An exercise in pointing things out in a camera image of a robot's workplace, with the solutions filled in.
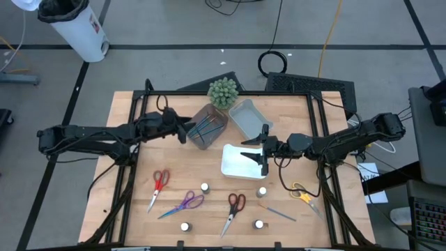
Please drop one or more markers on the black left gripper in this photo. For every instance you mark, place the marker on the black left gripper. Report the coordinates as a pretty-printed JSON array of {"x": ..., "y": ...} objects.
[{"x": 169, "y": 120}]

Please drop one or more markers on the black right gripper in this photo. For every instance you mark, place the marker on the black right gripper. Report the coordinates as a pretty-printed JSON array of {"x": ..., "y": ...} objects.
[{"x": 275, "y": 146}]

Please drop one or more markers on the white plastic bin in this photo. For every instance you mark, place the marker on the white plastic bin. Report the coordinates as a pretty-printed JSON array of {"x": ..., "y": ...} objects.
[{"x": 237, "y": 164}]

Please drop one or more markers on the grey paint bottle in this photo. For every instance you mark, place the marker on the grey paint bottle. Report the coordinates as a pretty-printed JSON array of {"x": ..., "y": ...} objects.
[{"x": 261, "y": 192}]

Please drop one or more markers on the green paint bottle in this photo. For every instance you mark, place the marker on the green paint bottle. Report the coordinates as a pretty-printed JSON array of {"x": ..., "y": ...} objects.
[{"x": 205, "y": 188}]

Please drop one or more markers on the black and red scissors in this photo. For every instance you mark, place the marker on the black and red scissors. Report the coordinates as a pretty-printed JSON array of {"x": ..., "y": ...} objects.
[{"x": 233, "y": 212}]

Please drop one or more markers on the paint bottle white cap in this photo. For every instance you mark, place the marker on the paint bottle white cap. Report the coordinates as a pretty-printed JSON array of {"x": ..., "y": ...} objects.
[{"x": 259, "y": 224}]

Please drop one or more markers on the small white cylinder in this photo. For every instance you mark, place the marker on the small white cylinder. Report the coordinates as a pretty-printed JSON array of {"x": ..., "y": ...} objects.
[{"x": 186, "y": 226}]

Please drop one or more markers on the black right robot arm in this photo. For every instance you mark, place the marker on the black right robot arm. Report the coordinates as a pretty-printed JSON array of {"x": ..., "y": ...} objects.
[{"x": 348, "y": 139}]

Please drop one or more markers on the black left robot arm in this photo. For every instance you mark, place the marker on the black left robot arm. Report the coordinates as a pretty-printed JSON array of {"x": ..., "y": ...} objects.
[{"x": 87, "y": 136}]

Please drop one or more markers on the light grey plastic bin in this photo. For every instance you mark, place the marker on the light grey plastic bin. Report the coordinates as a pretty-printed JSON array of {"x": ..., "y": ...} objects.
[{"x": 249, "y": 118}]

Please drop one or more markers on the dark translucent grey bin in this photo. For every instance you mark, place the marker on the dark translucent grey bin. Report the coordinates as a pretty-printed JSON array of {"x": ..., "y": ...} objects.
[{"x": 212, "y": 111}]

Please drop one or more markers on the artificial green plant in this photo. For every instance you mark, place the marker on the artificial green plant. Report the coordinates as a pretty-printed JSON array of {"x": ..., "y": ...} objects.
[{"x": 223, "y": 92}]

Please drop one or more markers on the black curved corner clamp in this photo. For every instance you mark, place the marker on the black curved corner clamp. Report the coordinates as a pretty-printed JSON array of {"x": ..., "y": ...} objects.
[{"x": 149, "y": 85}]

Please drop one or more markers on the black table clamp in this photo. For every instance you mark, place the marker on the black table clamp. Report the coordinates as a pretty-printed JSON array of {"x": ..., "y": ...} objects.
[
  {"x": 278, "y": 245},
  {"x": 180, "y": 245}
]

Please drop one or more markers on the white paper sheet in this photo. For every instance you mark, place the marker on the white paper sheet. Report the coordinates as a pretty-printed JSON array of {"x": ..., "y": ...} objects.
[{"x": 369, "y": 171}]

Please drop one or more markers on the silver aluminium extrusion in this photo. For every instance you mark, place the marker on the silver aluminium extrusion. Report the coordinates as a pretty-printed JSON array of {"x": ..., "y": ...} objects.
[
  {"x": 324, "y": 249},
  {"x": 130, "y": 249}
]

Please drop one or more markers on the white trash can black bag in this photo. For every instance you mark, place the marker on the white trash can black bag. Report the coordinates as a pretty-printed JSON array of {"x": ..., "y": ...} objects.
[{"x": 80, "y": 35}]

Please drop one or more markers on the grey metal floor base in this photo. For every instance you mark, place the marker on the grey metal floor base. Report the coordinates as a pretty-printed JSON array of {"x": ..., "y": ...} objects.
[{"x": 17, "y": 78}]

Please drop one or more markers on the black device on desk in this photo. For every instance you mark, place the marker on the black device on desk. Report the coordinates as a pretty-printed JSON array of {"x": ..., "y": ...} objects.
[{"x": 437, "y": 104}]

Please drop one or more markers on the backlit computer keyboard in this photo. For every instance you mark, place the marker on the backlit computer keyboard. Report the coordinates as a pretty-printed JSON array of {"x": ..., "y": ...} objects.
[{"x": 430, "y": 219}]

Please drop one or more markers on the black aluminium table frame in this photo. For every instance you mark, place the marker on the black aluminium table frame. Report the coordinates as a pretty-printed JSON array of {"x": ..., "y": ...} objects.
[{"x": 278, "y": 93}]

